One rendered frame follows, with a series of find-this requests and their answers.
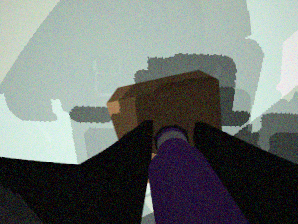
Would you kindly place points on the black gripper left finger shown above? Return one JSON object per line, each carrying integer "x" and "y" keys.
{"x": 109, "y": 188}

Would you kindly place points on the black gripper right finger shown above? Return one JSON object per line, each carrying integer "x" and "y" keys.
{"x": 264, "y": 186}

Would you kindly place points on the brown block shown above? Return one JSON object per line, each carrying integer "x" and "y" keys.
{"x": 170, "y": 101}

